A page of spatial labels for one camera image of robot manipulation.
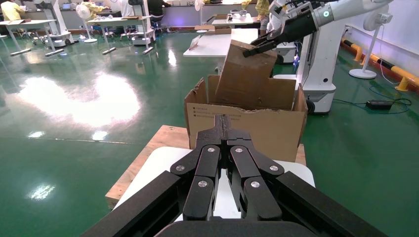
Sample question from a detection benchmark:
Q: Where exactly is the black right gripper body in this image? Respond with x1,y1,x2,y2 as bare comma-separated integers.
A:
273,9,321,45

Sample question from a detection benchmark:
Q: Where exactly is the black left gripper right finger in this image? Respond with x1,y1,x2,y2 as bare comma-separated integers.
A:
222,114,286,221

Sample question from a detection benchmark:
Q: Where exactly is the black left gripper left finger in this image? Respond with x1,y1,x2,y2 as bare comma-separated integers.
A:
170,114,225,221

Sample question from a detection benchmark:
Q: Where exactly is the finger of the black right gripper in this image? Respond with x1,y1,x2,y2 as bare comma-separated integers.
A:
243,39,282,59
250,31,279,46

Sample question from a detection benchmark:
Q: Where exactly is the small brown cardboard box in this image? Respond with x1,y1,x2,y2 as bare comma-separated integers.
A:
214,39,278,108

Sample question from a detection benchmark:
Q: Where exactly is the big torn cardboard box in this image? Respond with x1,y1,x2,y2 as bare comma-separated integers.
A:
183,74,308,163

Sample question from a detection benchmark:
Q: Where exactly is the flat cardboard box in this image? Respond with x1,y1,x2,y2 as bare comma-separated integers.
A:
195,24,232,36

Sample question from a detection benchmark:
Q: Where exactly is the person in yellow shirt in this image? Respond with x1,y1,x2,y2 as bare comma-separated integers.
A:
80,0,110,20
255,0,271,37
0,0,27,22

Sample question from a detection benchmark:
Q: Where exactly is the white work table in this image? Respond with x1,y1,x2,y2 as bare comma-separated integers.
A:
182,28,297,76
0,19,64,57
211,13,259,30
86,15,155,56

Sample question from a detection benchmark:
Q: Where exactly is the white robot body column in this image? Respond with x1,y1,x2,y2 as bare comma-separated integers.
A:
273,31,338,115

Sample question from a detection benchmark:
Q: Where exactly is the clear sign stand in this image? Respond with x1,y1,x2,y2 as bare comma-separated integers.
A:
188,34,202,51

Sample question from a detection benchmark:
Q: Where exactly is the white standing fan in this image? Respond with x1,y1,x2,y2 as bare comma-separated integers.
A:
194,0,209,34
348,12,393,80
76,3,98,44

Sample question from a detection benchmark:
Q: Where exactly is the person in black shirt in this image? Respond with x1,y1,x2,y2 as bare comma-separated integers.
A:
147,0,172,29

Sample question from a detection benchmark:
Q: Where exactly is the black power adapter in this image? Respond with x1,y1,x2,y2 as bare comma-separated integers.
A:
365,99,393,111

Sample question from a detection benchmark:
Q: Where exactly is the yellow black pipe barrier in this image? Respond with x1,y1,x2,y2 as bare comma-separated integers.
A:
340,38,419,92

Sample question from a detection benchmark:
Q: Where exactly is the white wheeled robot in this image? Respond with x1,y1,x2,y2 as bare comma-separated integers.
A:
33,0,79,48
127,0,156,46

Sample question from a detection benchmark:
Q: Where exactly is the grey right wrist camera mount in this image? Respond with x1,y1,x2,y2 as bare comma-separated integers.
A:
268,0,313,20

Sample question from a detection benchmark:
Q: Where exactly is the floor power cable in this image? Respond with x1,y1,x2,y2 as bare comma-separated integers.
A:
332,83,413,115

